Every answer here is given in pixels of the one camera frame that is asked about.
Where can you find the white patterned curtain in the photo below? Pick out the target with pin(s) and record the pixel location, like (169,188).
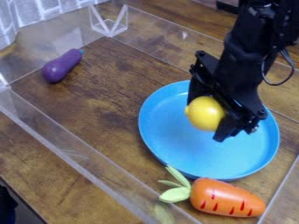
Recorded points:
(19,13)

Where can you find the blue round plastic tray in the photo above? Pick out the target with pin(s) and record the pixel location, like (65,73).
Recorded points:
(189,149)

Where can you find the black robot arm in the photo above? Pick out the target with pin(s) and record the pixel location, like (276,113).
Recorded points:
(265,30)

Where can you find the orange toy carrot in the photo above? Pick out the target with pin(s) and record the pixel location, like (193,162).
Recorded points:
(213,196)

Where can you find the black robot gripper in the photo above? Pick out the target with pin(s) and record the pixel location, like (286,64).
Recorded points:
(230,78)

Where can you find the purple toy eggplant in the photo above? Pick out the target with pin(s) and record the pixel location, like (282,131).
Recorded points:
(57,68)

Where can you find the yellow toy lemon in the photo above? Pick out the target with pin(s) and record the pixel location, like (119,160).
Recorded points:
(205,113)

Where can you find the dark wall baseboard strip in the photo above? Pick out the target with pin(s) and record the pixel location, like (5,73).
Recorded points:
(229,6)

